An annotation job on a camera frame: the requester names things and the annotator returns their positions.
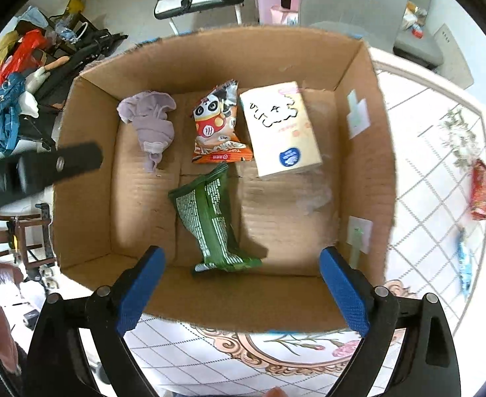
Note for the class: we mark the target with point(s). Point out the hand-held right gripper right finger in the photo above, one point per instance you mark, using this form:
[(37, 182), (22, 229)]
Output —
[(345, 293)]

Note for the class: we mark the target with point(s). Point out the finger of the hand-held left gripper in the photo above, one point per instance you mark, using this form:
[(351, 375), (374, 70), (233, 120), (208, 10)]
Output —
[(69, 161)]

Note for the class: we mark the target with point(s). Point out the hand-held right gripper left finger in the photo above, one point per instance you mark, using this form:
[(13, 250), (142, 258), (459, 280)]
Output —
[(140, 289)]

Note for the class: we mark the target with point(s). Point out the green snack packet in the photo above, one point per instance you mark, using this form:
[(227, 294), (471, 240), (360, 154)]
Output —
[(210, 219)]

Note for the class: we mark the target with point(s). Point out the brown cardboard box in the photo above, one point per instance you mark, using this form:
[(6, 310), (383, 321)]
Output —
[(284, 211)]

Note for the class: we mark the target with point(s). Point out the wooden stool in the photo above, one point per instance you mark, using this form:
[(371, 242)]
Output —
[(28, 240)]

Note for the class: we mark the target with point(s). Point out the blue backpack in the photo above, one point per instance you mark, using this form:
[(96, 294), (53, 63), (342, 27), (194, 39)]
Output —
[(5, 115)]

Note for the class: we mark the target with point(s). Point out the purple cloth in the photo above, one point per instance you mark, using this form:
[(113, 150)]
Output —
[(152, 128)]

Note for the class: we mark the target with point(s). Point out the black tripod stand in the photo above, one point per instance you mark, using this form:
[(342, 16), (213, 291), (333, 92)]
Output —
[(82, 56)]

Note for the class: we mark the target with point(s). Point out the red plastic bag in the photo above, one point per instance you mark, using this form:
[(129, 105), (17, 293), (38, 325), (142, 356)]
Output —
[(20, 51)]

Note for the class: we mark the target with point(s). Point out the blue snack packet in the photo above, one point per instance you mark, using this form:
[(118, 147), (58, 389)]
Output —
[(465, 262)]

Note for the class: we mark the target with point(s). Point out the orange panda snack packet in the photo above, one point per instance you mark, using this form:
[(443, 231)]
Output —
[(216, 132)]

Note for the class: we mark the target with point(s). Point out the white tissue pack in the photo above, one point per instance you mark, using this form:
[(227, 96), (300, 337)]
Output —
[(282, 136)]

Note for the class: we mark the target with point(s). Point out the red snack packet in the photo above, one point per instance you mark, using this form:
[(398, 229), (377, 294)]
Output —
[(480, 190)]

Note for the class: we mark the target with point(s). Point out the small colourful packets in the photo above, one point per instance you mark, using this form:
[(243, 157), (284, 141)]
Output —
[(414, 18)]

